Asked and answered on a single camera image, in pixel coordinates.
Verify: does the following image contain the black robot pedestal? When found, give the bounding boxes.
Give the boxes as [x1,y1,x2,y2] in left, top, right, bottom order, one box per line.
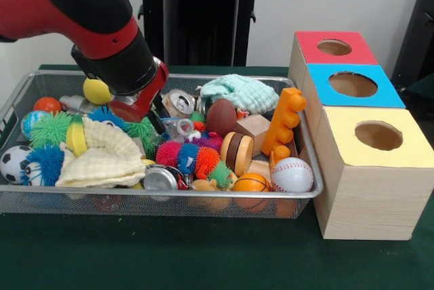
[130,0,274,67]

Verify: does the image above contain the shallow clear mesh bin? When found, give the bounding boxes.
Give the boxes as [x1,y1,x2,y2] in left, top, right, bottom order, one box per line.
[0,69,325,220]

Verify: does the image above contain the wooden three-hole box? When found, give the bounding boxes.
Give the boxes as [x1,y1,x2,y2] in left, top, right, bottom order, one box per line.
[287,30,434,241]

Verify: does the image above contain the black-and-white soccer ball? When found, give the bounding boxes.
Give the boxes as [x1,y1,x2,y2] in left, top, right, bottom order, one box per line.
[0,145,35,185]

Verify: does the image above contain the orange basketball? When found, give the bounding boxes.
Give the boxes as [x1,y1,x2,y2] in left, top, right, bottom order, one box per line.
[232,172,273,192]

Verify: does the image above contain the cream waffle cloth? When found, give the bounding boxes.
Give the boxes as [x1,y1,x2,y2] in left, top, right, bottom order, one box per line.
[55,115,147,189]

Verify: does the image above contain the orange building block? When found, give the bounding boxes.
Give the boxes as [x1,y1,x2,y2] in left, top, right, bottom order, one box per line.
[260,87,308,156]

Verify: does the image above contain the red-orange ball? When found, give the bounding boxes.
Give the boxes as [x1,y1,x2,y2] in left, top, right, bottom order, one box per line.
[33,96,63,115]

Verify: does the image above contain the black floor stand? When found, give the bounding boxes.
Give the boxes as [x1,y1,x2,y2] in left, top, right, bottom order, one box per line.
[389,0,434,83]

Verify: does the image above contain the dark green tablecloth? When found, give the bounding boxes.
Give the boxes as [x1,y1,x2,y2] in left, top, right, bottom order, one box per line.
[0,63,434,290]
[399,73,434,103]

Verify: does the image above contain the white baseball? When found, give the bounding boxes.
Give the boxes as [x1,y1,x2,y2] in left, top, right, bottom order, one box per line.
[271,157,315,192]

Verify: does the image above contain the wooden toy burger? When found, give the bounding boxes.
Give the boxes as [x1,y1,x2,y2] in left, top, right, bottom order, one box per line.
[219,131,255,178]

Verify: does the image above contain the mint waffle cloth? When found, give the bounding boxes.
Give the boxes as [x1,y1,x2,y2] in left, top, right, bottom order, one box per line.
[198,73,281,115]

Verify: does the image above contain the brown toy football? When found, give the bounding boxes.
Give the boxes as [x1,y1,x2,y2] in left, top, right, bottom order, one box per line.
[205,98,237,138]

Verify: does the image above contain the yellow ball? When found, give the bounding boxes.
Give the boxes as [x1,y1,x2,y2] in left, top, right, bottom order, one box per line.
[83,78,113,105]

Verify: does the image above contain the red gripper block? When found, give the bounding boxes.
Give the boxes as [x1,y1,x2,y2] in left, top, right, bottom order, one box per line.
[108,59,172,136]

